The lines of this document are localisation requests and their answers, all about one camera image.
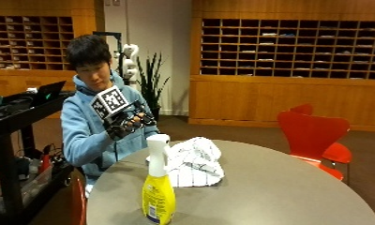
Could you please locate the white marker cube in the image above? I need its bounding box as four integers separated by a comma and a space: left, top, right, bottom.
90, 84, 131, 121

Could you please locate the yellow spray bottle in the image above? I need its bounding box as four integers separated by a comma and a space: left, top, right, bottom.
142, 133, 178, 225

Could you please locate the the person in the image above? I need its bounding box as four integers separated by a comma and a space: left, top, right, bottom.
61, 34, 161, 198

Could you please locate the wooden mailbox shelf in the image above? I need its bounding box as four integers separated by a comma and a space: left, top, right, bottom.
0, 14, 75, 71
199, 18, 375, 81

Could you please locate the red chair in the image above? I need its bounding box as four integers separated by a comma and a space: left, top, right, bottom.
277, 110, 351, 182
289, 103, 354, 165
70, 168, 89, 225

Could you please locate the white striped cloth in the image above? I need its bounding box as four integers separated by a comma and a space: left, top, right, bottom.
146, 136, 227, 188

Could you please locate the black utility cart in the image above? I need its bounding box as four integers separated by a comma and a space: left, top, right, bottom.
0, 90, 75, 223

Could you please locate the black laptop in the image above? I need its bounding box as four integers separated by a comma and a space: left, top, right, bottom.
30, 80, 69, 107

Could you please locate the green potted plant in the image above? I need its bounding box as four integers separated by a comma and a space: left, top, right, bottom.
135, 52, 171, 120

